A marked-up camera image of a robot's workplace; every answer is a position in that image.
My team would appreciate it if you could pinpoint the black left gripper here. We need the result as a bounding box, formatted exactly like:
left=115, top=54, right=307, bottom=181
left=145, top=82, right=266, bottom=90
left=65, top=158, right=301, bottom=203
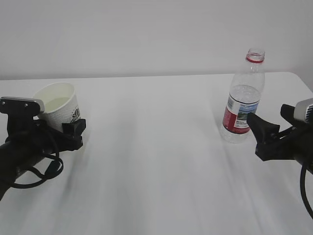
left=33, top=118, right=87, bottom=156

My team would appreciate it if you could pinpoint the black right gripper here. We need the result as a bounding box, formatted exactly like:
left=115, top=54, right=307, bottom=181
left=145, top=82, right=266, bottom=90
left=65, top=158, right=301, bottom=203
left=246, top=104, right=313, bottom=173

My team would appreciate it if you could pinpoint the white paper cup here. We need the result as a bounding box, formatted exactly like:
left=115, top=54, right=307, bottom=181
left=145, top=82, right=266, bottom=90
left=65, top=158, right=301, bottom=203
left=33, top=82, right=80, bottom=132

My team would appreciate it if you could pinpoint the clear plastic water bottle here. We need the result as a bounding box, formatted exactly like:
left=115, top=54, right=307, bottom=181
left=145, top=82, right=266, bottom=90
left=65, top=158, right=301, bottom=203
left=220, top=48, right=265, bottom=143

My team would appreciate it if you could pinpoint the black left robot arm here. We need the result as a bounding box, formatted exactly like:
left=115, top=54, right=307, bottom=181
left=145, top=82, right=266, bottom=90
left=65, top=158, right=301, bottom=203
left=0, top=118, right=87, bottom=196

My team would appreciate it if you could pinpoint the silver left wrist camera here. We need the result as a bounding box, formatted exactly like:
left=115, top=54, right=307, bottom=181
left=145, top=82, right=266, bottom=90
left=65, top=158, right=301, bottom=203
left=0, top=96, right=45, bottom=117

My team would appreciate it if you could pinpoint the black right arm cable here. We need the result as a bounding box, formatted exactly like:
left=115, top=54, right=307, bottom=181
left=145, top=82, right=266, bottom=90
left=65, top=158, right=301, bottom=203
left=300, top=164, right=313, bottom=220

